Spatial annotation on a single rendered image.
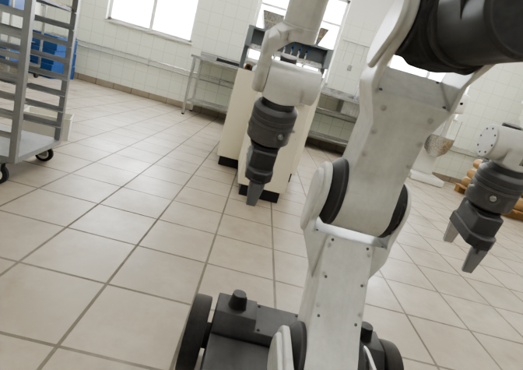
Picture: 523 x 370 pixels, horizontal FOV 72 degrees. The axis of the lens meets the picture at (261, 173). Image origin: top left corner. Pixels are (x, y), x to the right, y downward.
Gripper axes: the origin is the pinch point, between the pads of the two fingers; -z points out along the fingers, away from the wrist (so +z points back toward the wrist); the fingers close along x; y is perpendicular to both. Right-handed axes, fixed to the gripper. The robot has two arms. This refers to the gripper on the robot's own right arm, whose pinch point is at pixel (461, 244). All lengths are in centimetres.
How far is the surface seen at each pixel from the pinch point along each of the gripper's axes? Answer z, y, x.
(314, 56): 3, 25, 251
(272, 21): 22, 66, 247
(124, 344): -56, 71, -2
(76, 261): -61, 103, 29
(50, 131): -80, 198, 161
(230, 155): -89, 74, 219
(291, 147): -47, 30, 161
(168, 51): -75, 239, 533
